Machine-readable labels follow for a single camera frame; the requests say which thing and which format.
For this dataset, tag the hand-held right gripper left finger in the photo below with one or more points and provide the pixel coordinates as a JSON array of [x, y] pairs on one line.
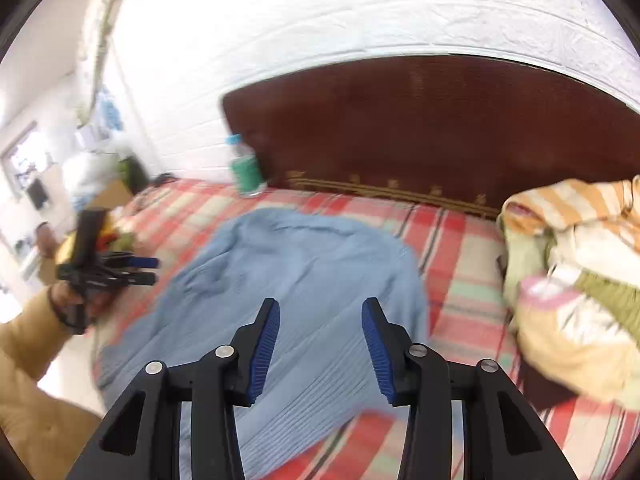
[[265, 345]]

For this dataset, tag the green label water bottle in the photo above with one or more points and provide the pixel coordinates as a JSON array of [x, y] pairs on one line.
[[245, 170]]

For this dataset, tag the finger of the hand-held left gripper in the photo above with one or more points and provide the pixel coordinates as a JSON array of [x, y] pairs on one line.
[[137, 278], [142, 262]]

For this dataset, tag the light blue knit cardigan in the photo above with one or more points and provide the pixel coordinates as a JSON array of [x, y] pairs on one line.
[[300, 280]]

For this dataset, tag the plaid bed sheet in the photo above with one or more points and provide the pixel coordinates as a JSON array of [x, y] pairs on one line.
[[465, 260]]

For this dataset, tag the pile of striped clothes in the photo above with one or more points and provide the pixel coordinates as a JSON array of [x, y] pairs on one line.
[[575, 285]]

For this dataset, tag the person's left hand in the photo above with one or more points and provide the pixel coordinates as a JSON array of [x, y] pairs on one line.
[[62, 294]]

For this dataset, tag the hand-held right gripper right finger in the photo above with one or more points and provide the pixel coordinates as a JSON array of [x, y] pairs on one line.
[[375, 350]]

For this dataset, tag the white plastic bag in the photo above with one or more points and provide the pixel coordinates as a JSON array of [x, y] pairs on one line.
[[87, 172]]

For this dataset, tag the dark wooden headboard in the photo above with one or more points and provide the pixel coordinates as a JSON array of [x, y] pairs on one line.
[[425, 130]]

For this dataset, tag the person's tan jacket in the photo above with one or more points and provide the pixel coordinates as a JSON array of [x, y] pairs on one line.
[[35, 435]]

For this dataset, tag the person's left forearm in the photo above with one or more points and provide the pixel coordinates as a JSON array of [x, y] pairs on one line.
[[30, 335]]

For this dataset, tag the cardboard box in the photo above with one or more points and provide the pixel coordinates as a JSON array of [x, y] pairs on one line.
[[112, 195]]

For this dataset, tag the black bag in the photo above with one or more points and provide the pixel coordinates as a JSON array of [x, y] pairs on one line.
[[134, 172]]

